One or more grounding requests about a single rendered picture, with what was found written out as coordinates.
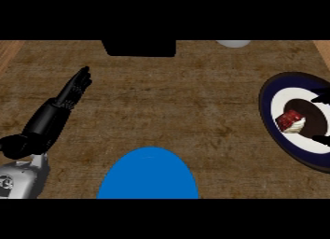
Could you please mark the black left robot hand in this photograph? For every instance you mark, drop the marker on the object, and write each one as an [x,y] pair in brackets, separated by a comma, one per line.
[46,122]

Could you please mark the blue plate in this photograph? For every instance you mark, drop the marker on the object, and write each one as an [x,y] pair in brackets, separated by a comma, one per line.
[148,174]

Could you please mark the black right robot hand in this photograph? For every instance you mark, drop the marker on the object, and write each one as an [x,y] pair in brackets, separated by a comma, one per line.
[329,95]

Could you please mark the navy and white plate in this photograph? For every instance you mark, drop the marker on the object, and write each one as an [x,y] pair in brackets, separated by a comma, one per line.
[292,96]

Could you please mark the black box appliance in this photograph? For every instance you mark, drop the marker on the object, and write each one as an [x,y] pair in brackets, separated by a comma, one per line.
[140,48]

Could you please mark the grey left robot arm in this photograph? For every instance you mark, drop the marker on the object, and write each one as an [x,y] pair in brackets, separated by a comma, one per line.
[14,180]

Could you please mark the red and white cupcake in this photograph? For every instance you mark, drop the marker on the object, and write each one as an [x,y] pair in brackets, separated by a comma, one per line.
[292,122]

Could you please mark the pale grey round object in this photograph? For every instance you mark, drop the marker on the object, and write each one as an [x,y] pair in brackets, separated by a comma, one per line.
[233,43]

